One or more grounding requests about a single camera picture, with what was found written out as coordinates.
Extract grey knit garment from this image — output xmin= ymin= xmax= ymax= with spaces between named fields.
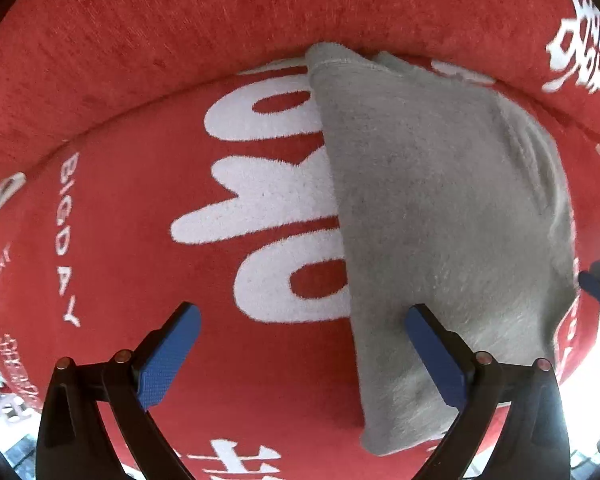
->
xmin=305 ymin=42 xmax=578 ymax=456

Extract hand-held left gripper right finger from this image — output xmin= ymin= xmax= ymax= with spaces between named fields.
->
xmin=405 ymin=304 xmax=573 ymax=480

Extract red printed blanket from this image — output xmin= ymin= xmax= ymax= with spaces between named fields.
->
xmin=0 ymin=0 xmax=600 ymax=480

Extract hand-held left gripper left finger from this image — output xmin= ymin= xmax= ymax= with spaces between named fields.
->
xmin=37 ymin=302 xmax=202 ymax=480

